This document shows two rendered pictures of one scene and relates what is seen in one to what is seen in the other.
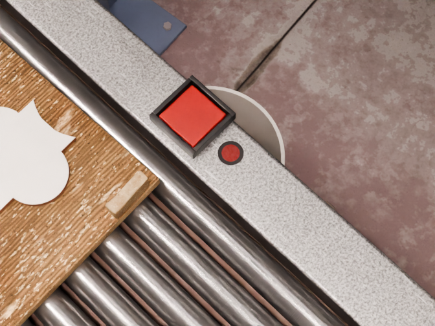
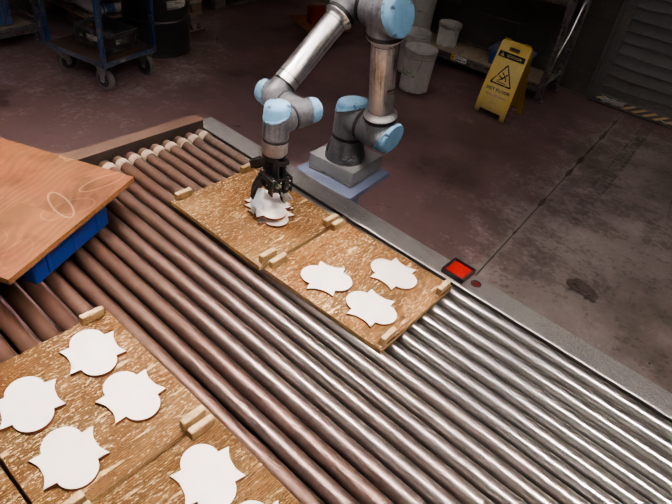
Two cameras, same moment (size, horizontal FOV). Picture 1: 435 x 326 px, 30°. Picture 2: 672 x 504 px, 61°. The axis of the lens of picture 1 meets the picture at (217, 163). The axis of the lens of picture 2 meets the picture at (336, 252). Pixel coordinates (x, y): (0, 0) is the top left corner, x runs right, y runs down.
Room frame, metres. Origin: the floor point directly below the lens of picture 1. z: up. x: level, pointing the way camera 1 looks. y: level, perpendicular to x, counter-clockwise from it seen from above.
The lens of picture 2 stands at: (-0.87, 0.60, 1.99)
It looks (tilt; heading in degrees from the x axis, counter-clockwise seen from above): 39 degrees down; 351
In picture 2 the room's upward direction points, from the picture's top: 9 degrees clockwise
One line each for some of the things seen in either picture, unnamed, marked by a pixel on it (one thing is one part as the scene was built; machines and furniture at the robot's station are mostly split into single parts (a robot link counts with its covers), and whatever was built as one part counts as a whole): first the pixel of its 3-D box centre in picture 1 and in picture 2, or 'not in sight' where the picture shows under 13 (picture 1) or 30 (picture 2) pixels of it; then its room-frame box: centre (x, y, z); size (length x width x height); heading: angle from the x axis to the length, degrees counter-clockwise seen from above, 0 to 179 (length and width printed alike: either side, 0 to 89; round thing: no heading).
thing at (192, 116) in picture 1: (192, 117); (458, 270); (0.39, 0.03, 0.92); 0.06 x 0.06 x 0.01; 45
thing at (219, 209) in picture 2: not in sight; (256, 212); (0.61, 0.65, 0.93); 0.41 x 0.35 x 0.02; 45
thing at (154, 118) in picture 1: (192, 116); (458, 270); (0.39, 0.03, 0.92); 0.08 x 0.08 x 0.02; 45
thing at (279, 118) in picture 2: not in sight; (277, 121); (0.58, 0.60, 1.27); 0.09 x 0.08 x 0.11; 133
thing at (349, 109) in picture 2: not in sight; (352, 116); (1.00, 0.33, 1.10); 0.13 x 0.12 x 0.14; 43
